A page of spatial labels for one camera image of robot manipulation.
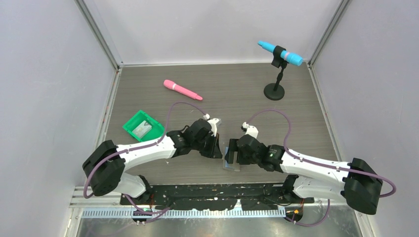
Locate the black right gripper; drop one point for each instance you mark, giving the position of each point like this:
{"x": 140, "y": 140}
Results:
{"x": 232, "y": 147}

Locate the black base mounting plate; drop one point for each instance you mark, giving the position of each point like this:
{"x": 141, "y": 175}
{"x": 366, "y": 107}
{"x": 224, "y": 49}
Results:
{"x": 218, "y": 197}

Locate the grey card holder wallet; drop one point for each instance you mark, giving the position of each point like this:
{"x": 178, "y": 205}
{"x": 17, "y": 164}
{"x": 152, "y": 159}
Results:
{"x": 234, "y": 166}

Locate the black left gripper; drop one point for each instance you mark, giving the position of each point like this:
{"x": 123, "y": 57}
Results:
{"x": 215, "y": 152}

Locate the silver card in bin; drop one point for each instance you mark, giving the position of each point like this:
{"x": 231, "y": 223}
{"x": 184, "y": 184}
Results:
{"x": 142, "y": 129}

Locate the blue toy microphone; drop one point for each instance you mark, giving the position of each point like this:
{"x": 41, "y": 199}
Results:
{"x": 281, "y": 55}

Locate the pink toy microphone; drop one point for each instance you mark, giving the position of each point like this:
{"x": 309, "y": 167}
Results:
{"x": 182, "y": 90}

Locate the green plastic bin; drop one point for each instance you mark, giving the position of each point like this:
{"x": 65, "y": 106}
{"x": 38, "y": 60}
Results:
{"x": 156, "y": 132}

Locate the black microphone stand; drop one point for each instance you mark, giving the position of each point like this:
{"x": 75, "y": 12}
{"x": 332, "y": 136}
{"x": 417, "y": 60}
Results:
{"x": 274, "y": 91}

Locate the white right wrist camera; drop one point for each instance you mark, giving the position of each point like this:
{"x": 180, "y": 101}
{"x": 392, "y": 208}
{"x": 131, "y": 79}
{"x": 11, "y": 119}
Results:
{"x": 249, "y": 130}

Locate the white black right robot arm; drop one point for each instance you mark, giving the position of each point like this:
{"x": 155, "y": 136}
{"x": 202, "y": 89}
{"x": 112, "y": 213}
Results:
{"x": 354, "y": 182}

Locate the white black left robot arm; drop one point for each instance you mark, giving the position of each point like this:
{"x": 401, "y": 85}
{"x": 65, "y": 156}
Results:
{"x": 106, "y": 168}

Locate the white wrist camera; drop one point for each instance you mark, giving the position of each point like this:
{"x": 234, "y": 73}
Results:
{"x": 249, "y": 130}
{"x": 214, "y": 122}

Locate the aluminium front rail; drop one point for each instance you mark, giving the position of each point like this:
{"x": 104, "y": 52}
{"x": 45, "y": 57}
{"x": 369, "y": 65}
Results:
{"x": 115, "y": 205}

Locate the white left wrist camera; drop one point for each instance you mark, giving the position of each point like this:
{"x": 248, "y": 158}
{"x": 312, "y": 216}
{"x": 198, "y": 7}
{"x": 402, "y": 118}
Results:
{"x": 214, "y": 122}

